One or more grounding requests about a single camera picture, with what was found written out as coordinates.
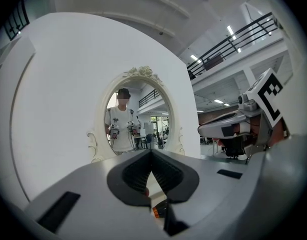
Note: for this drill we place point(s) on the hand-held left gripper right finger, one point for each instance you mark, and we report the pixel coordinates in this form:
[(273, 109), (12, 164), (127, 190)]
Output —
[(218, 191)]

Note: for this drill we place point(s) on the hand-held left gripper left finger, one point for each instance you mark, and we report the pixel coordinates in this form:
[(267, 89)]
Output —
[(88, 184)]

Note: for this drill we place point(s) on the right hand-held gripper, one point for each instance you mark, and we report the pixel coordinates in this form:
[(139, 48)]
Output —
[(268, 94)]

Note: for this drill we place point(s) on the white dressing table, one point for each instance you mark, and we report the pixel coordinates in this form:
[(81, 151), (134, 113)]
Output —
[(101, 124)]

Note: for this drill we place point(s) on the oval mirror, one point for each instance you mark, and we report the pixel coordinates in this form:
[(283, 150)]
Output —
[(153, 109)]

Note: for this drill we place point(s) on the black mezzanine railing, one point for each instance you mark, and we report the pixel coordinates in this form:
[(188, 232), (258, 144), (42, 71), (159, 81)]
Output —
[(233, 44)]

